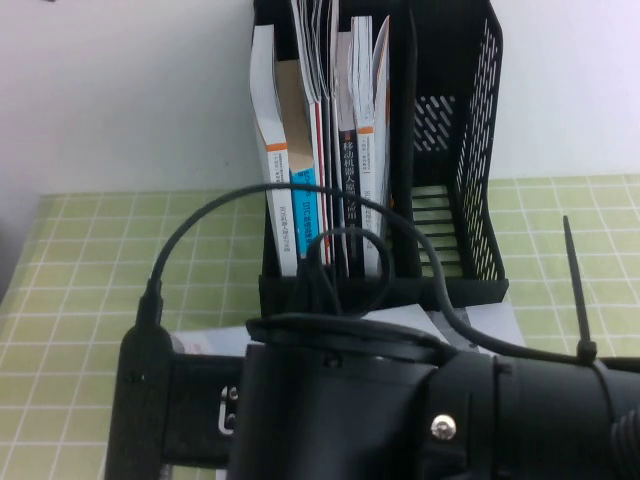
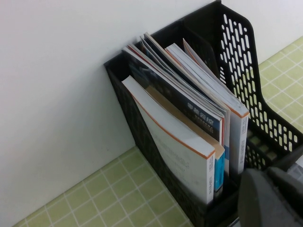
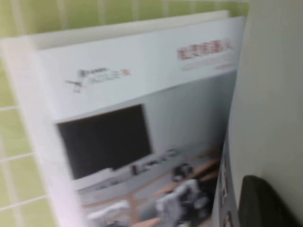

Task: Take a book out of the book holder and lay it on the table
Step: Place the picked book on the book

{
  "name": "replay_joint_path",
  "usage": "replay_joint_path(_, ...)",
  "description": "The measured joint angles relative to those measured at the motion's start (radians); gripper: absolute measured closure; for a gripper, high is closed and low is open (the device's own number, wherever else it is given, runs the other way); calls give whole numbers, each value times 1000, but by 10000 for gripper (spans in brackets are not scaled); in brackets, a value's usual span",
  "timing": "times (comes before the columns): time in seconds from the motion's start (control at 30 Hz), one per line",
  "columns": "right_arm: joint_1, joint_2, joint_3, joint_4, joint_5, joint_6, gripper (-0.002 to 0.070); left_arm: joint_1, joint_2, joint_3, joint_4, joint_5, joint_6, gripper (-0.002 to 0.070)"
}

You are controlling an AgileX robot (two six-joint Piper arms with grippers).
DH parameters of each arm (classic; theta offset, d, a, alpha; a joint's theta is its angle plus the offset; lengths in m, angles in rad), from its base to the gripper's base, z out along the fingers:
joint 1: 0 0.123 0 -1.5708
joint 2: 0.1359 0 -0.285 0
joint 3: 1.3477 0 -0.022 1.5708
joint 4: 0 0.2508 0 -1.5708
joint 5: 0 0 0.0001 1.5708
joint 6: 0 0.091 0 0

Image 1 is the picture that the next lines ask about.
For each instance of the AgileX brochure grey back cover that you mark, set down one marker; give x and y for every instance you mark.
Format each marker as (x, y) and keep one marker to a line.
(395, 322)

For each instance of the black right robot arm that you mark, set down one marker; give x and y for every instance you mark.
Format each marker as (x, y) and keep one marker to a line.
(525, 425)

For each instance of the blue spine book brown pages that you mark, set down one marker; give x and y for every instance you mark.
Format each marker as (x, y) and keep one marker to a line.
(302, 220)

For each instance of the white book orange spine band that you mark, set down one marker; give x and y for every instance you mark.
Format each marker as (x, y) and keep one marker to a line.
(272, 225)
(367, 165)

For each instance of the black spine book white title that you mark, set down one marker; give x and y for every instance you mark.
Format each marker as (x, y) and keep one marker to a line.
(348, 165)

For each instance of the black plastic book holder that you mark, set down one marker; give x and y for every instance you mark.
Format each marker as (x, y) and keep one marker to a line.
(402, 125)

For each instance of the thin dark blue booklet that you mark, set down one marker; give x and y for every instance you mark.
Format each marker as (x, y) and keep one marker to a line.
(327, 140)

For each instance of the red edged white magazine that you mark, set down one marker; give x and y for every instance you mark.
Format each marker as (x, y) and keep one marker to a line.
(310, 50)

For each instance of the green checked tablecloth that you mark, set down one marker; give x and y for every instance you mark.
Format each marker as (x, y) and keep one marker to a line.
(75, 300)

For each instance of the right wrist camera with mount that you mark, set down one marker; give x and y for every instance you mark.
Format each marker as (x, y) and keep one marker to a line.
(140, 400)

